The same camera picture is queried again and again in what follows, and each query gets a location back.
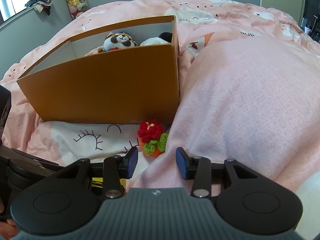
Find brown dog plush blue hat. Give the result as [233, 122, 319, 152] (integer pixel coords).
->
[98, 32, 137, 53]

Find white puppy plush black ears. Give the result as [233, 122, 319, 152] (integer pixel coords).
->
[139, 32, 172, 46]

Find person's left hand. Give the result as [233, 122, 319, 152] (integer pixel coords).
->
[0, 199, 20, 240]

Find red crochet flower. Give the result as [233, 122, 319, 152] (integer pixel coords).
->
[137, 119, 168, 158]

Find orange cardboard box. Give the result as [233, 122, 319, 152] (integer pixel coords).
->
[17, 15, 180, 124]

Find clothes on window sill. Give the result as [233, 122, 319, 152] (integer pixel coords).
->
[24, 0, 54, 16]

